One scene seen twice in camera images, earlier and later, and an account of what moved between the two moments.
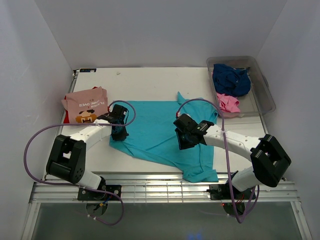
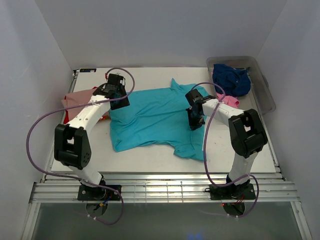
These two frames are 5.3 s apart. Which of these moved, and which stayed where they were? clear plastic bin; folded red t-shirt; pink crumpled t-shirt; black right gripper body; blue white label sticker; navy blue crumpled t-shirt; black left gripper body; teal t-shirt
Moved: black right gripper body; teal t-shirt; black left gripper body
Stayed: clear plastic bin; blue white label sticker; folded red t-shirt; navy blue crumpled t-shirt; pink crumpled t-shirt
